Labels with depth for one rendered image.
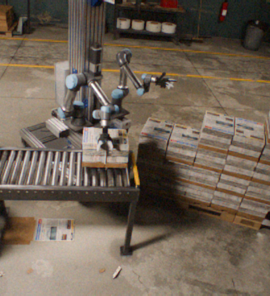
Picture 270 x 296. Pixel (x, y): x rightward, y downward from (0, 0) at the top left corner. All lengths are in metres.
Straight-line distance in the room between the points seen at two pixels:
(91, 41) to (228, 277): 2.53
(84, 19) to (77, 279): 2.28
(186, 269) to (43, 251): 1.32
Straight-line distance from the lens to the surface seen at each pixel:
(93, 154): 2.62
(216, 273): 3.23
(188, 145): 3.14
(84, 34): 3.12
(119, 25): 8.92
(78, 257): 3.10
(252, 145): 3.10
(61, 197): 2.58
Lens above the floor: 2.52
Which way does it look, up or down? 35 degrees down
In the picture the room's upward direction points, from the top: 8 degrees clockwise
